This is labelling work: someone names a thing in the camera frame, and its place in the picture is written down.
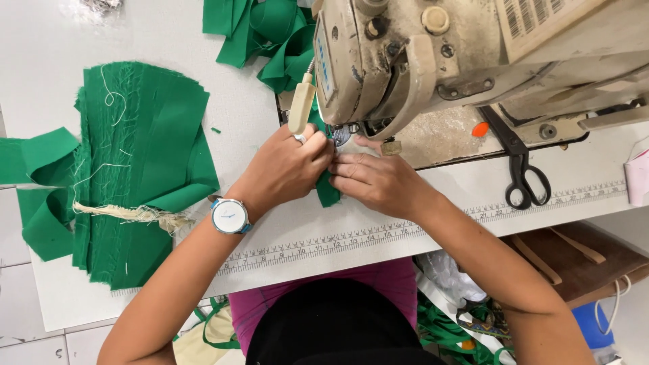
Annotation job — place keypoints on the beige industrial sewing machine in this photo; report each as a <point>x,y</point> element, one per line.
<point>456,56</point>

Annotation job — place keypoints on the heap of green fabric strips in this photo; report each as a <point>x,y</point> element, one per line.
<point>276,35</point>

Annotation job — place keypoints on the pile of green cloth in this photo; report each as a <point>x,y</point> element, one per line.
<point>441,329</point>

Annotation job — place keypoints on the person's left hand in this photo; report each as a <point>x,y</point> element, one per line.
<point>281,167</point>

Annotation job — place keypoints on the white plastic bag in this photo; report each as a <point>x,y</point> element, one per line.
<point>448,276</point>

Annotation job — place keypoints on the narrow green fabric strip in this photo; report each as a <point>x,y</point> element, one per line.
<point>328,190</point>

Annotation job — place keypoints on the person's left fingers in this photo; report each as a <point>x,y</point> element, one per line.
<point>317,147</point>

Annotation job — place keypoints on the person's right hand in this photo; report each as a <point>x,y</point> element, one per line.
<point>385,185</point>

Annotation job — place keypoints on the person's right fingers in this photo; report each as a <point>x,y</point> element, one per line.
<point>350,175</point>

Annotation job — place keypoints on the beige thread bundle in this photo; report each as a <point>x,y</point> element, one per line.
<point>137,215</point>

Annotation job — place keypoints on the folded green fabric band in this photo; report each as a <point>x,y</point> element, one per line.
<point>43,203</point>

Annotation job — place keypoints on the small orange plastic piece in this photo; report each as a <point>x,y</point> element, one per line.
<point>480,129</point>

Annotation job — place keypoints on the loose white thread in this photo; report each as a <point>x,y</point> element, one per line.
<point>115,99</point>

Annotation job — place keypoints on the stack of frayed green panels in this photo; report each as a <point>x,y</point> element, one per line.
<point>147,167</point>

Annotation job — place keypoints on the beige gooseneck machine lamp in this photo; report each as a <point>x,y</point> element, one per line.
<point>301,104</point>

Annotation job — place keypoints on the black scissors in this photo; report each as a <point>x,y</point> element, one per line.
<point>517,157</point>

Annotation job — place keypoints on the white measuring tape strip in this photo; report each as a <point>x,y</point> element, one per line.
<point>385,234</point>

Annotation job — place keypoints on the clear plastic bag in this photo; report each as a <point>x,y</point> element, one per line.
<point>94,7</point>

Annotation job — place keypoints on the pink paper sheet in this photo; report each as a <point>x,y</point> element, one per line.
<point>639,177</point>

